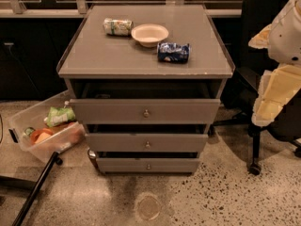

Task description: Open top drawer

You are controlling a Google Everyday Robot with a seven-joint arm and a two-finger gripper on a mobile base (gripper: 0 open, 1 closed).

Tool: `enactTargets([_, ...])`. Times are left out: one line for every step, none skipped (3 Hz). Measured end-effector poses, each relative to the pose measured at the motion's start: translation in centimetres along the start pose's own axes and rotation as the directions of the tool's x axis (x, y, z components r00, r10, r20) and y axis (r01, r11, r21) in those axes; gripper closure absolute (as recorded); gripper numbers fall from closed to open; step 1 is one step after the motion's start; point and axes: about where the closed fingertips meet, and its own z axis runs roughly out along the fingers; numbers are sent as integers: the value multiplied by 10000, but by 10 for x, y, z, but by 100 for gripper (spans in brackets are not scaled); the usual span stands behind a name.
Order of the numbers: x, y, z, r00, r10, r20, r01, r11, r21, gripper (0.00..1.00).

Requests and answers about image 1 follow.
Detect grey drawer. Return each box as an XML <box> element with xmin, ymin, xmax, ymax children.
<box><xmin>70</xmin><ymin>99</ymin><xmax>220</xmax><ymax>124</ymax></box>
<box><xmin>87</xmin><ymin>133</ymin><xmax>208</xmax><ymax>153</ymax></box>
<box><xmin>96</xmin><ymin>158</ymin><xmax>199</xmax><ymax>173</ymax></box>

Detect blue crushed can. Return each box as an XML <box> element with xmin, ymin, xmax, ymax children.
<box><xmin>157</xmin><ymin>42</ymin><xmax>190</xmax><ymax>63</ymax></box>

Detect round floor drain cover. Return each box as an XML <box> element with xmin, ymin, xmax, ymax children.
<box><xmin>135</xmin><ymin>193</ymin><xmax>162</xmax><ymax>221</ymax></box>

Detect orange round object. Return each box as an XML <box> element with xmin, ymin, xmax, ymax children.
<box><xmin>30</xmin><ymin>128</ymin><xmax>53</xmax><ymax>145</ymax></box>

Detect green snack bag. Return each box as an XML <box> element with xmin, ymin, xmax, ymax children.
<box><xmin>44</xmin><ymin>106</ymin><xmax>76</xmax><ymax>127</ymax></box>

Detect black metal bar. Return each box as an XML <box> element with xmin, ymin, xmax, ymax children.
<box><xmin>12</xmin><ymin>152</ymin><xmax>63</xmax><ymax>226</ymax></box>

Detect brown bottle behind cabinet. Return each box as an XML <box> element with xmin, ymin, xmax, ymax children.
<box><xmin>87</xmin><ymin>149</ymin><xmax>99</xmax><ymax>170</ymax></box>

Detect grey drawer cabinet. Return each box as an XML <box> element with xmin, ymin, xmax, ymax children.
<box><xmin>58</xmin><ymin>5</ymin><xmax>234</xmax><ymax>160</ymax></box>

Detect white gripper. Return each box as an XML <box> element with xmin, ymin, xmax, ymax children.
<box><xmin>251</xmin><ymin>64</ymin><xmax>301</xmax><ymax>127</ymax></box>

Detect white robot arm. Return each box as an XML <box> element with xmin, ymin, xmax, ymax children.
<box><xmin>248</xmin><ymin>0</ymin><xmax>301</xmax><ymax>127</ymax></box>

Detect beige paper bowl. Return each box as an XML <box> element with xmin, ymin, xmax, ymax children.
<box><xmin>131</xmin><ymin>24</ymin><xmax>169</xmax><ymax>48</ymax></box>

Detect grey middle drawer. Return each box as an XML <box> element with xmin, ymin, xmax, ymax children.
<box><xmin>87</xmin><ymin>133</ymin><xmax>208</xmax><ymax>153</ymax></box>

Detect grey bottom drawer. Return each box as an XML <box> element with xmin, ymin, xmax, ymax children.
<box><xmin>96</xmin><ymin>158</ymin><xmax>199</xmax><ymax>173</ymax></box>

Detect clear plastic storage bin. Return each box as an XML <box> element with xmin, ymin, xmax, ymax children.
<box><xmin>8</xmin><ymin>91</ymin><xmax>85</xmax><ymax>163</ymax></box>

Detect grey top drawer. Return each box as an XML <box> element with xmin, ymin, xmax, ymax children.
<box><xmin>70</xmin><ymin>99</ymin><xmax>220</xmax><ymax>124</ymax></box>

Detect black office chair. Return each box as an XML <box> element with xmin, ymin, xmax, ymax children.
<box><xmin>221</xmin><ymin>0</ymin><xmax>301</xmax><ymax>175</ymax></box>

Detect small green can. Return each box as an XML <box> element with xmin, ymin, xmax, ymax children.
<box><xmin>24</xmin><ymin>127</ymin><xmax>35</xmax><ymax>137</ymax></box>

